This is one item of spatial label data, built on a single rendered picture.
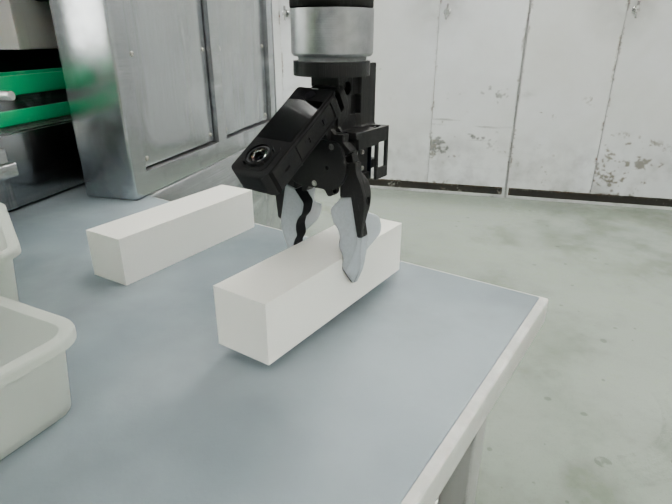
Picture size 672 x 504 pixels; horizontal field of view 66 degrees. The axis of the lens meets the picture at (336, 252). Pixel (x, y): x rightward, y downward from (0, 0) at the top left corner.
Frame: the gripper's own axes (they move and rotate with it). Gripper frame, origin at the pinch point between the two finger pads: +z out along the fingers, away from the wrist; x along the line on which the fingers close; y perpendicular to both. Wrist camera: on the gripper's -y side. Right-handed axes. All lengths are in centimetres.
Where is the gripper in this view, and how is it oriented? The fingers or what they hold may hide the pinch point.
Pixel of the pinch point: (320, 265)
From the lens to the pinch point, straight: 53.8
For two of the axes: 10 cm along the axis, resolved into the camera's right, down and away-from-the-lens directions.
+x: -8.2, -2.2, 5.2
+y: 5.7, -3.2, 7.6
